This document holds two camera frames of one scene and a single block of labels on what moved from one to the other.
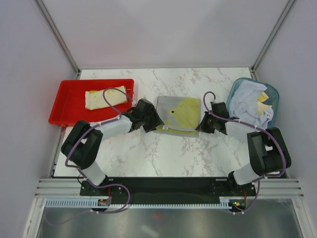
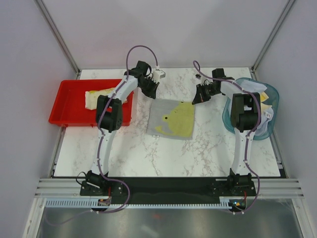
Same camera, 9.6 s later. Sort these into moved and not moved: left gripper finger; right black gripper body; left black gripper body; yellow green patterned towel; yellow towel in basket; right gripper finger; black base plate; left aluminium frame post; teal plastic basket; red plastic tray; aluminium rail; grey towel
Moved: right gripper finger; left black gripper body; grey towel; left gripper finger; right black gripper body
Not moved: yellow green patterned towel; aluminium rail; black base plate; yellow towel in basket; teal plastic basket; left aluminium frame post; red plastic tray
